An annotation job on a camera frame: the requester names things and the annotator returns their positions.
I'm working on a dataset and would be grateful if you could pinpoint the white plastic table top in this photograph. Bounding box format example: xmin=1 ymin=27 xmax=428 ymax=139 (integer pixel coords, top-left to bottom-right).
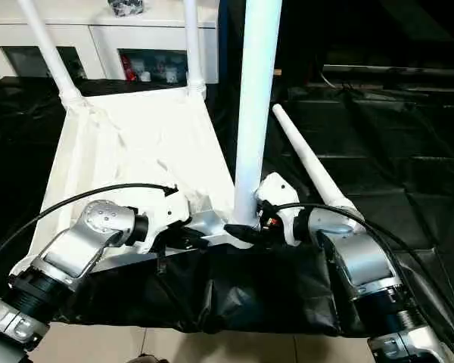
xmin=10 ymin=86 xmax=256 ymax=279

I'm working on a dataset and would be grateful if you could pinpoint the white plastic table leg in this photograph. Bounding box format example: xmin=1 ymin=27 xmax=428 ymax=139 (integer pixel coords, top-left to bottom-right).
xmin=15 ymin=0 xmax=89 ymax=108
xmin=182 ymin=0 xmax=208 ymax=97
xmin=230 ymin=0 xmax=285 ymax=228
xmin=272 ymin=104 xmax=362 ymax=218

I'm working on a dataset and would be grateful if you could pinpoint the black plastic mat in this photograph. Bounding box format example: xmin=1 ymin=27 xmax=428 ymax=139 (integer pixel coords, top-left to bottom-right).
xmin=0 ymin=72 xmax=454 ymax=345

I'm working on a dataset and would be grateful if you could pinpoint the red bottle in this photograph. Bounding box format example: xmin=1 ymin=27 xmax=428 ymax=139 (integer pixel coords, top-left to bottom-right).
xmin=120 ymin=56 xmax=134 ymax=81

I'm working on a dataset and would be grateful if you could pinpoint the black low shelf board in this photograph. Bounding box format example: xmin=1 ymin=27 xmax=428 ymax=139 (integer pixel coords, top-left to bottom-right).
xmin=321 ymin=64 xmax=454 ymax=79

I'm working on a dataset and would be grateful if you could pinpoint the white sideboard cabinet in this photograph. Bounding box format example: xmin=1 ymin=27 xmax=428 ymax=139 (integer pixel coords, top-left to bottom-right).
xmin=0 ymin=0 xmax=221 ymax=82

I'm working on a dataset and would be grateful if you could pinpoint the grey crumpled object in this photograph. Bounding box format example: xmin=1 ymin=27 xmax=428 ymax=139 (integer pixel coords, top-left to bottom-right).
xmin=107 ymin=0 xmax=147 ymax=17

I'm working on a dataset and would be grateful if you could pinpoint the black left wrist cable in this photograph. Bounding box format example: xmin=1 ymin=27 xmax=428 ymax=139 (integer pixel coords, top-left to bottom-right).
xmin=0 ymin=182 xmax=179 ymax=275

